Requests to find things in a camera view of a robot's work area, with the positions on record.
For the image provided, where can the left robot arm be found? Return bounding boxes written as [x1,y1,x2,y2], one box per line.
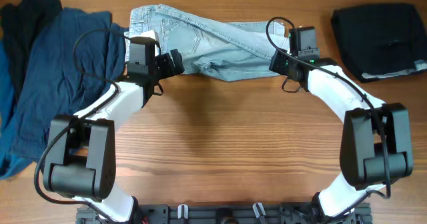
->
[34,37,184,223]

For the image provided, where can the teal blue garment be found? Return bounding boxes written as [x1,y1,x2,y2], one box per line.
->
[1,41,33,180]

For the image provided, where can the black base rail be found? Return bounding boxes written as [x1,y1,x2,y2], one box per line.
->
[75,203,373,224]

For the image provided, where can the right black cable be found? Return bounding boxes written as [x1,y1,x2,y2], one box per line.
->
[265,16,392,215]

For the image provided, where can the folded black garment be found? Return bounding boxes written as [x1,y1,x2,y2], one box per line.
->
[331,3,426,83]

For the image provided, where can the black garment in pile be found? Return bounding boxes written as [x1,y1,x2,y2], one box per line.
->
[1,0,63,100]

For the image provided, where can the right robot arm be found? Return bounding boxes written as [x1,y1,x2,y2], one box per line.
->
[270,27,414,223]

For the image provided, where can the navy blue garment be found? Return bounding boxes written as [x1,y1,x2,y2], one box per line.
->
[10,8,125,159]

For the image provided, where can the light blue denim shorts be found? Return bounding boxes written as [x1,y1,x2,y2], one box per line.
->
[125,5,290,82]

